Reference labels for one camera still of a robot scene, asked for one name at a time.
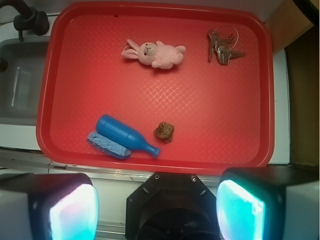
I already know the brown rock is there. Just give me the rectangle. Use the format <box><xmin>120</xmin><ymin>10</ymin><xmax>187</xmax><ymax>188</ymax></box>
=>
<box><xmin>153</xmin><ymin>121</ymin><xmax>175</xmax><ymax>143</ymax></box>

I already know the blue plastic bottle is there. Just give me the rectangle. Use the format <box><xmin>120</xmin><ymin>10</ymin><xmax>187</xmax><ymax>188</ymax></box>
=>
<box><xmin>95</xmin><ymin>114</ymin><xmax>161</xmax><ymax>158</ymax></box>

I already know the red plastic tray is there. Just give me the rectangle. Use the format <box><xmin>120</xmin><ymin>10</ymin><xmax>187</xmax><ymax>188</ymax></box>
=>
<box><xmin>36</xmin><ymin>2</ymin><xmax>275</xmax><ymax>175</ymax></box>

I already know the bunch of metal keys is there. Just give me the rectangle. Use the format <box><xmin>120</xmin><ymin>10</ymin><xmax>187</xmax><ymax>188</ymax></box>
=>
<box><xmin>208</xmin><ymin>25</ymin><xmax>247</xmax><ymax>66</ymax></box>

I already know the blue sponge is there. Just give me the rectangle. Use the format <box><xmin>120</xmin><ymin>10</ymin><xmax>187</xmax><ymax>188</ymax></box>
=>
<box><xmin>87</xmin><ymin>131</ymin><xmax>132</xmax><ymax>160</ymax></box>

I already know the dark sink faucet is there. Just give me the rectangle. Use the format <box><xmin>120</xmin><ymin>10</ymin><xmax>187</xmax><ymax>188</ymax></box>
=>
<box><xmin>0</xmin><ymin>0</ymin><xmax>50</xmax><ymax>42</ymax></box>

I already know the pink plush bunny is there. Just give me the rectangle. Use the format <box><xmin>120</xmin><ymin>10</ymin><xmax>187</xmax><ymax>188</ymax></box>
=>
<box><xmin>121</xmin><ymin>39</ymin><xmax>187</xmax><ymax>70</ymax></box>

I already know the grey sink basin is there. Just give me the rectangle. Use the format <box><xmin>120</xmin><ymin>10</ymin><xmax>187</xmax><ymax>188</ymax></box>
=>
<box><xmin>0</xmin><ymin>36</ymin><xmax>50</xmax><ymax>126</ymax></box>

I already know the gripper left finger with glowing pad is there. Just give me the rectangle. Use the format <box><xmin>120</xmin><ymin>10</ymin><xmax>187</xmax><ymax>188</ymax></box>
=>
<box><xmin>0</xmin><ymin>173</ymin><xmax>99</xmax><ymax>240</ymax></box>

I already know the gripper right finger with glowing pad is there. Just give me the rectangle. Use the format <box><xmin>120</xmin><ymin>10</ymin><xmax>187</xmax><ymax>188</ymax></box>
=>
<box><xmin>216</xmin><ymin>166</ymin><xmax>320</xmax><ymax>240</ymax></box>

